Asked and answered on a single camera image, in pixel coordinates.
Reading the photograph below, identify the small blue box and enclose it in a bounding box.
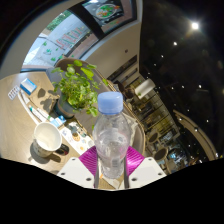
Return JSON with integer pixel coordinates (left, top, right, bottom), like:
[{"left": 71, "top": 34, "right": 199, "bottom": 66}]
[{"left": 49, "top": 115, "right": 67, "bottom": 129}]

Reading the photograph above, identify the green potted plant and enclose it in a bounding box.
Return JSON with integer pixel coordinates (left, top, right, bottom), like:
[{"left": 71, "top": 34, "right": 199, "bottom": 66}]
[{"left": 50, "top": 59, "right": 110, "bottom": 120}]

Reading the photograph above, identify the clear bottle with blue cap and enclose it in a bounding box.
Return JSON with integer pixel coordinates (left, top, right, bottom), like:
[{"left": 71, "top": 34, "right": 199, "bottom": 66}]
[{"left": 92, "top": 91, "right": 132, "bottom": 180}]

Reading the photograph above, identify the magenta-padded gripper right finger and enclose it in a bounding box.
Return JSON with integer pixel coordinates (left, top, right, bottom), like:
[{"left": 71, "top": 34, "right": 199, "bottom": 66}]
[{"left": 123, "top": 145, "right": 167, "bottom": 189}]

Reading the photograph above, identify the white mug with black handle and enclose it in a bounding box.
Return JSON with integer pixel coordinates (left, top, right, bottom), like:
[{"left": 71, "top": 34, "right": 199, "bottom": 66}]
[{"left": 31, "top": 121, "right": 70, "bottom": 159}]

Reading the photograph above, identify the person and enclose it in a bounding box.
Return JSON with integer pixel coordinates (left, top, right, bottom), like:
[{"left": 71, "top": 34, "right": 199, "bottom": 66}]
[{"left": 116, "top": 80, "right": 135, "bottom": 101}]

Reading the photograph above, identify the blue tissue pack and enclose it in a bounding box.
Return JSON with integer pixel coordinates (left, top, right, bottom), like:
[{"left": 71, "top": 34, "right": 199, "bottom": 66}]
[{"left": 19, "top": 77, "right": 38, "bottom": 96}]

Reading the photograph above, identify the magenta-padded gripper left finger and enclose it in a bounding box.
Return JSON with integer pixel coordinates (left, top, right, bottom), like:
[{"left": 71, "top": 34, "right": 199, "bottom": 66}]
[{"left": 57, "top": 145, "right": 100, "bottom": 189}]

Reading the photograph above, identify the white and green tube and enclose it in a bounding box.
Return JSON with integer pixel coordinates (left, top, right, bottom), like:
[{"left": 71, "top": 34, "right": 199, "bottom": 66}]
[{"left": 27, "top": 104, "right": 52, "bottom": 123}]

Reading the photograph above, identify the silver blister pack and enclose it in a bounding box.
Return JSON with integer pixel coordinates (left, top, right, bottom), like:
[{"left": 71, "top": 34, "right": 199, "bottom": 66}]
[{"left": 6, "top": 85, "right": 22, "bottom": 101}]

